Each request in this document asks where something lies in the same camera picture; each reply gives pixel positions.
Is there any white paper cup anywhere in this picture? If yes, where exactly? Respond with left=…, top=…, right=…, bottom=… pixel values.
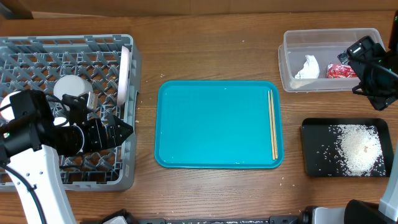
left=53, top=116, right=70, bottom=127

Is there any red sauce packet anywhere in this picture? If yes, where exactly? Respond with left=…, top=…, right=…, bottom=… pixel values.
left=326, top=63, right=357, bottom=78

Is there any large white plate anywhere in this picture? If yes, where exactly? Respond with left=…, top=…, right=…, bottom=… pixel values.
left=117, top=46, right=130, bottom=106

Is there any grey plastic bowl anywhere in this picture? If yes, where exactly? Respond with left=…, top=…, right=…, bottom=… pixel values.
left=53, top=75, right=93, bottom=100

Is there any white napkin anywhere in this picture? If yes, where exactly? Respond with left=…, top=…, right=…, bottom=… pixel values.
left=295, top=55, right=320, bottom=79

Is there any small pink bowl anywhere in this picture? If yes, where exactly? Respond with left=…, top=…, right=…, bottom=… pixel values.
left=1, top=91, right=20, bottom=123

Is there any wooden chopstick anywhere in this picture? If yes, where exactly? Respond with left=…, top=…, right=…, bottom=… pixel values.
left=269, top=90, right=278, bottom=160
left=268, top=90, right=275, bottom=160

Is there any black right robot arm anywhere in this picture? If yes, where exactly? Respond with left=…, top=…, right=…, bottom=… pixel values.
left=294, top=14, right=397, bottom=223

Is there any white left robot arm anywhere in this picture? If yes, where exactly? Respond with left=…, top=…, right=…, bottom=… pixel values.
left=1, top=90, right=134, bottom=223

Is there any grey dishwasher rack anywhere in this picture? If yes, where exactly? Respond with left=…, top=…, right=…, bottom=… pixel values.
left=1, top=34, right=142, bottom=191

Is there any clear plastic bin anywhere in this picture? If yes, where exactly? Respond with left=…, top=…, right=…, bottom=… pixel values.
left=278, top=28, right=384, bottom=93

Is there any pile of white rice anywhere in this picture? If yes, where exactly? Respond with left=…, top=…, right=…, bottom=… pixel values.
left=316, top=124, right=386, bottom=177

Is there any teal serving tray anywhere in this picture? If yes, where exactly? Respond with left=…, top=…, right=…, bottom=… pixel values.
left=154, top=80, right=284, bottom=169

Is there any black plastic tray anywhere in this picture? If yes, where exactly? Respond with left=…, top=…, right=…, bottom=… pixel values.
left=301, top=118, right=394, bottom=177

